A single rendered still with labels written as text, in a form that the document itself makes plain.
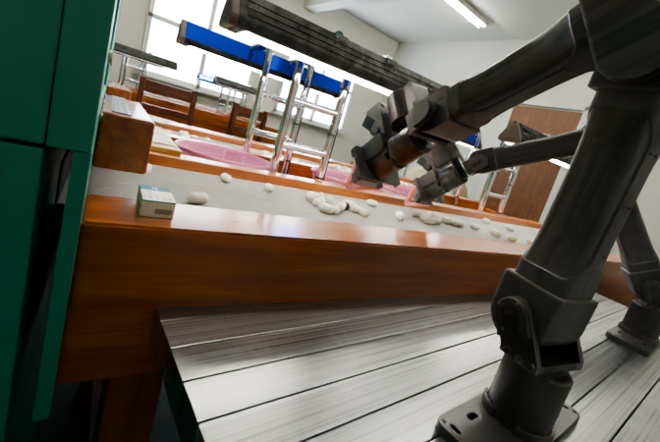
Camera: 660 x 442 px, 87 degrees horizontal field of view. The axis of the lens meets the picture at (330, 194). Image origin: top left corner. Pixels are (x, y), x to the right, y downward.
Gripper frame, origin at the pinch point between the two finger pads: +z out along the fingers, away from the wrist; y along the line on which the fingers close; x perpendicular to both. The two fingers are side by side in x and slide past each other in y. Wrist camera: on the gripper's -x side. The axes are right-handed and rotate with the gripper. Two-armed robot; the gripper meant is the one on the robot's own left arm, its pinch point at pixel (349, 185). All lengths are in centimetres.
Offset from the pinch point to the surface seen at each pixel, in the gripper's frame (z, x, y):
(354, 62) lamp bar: -8.1, -26.0, 0.3
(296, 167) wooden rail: 47, -31, -17
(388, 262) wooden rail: -9.2, 18.4, 2.1
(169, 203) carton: -10.0, 12.8, 35.7
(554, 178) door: 117, -141, -463
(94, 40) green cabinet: -25, 6, 44
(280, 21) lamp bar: -8.6, -27.7, 18.2
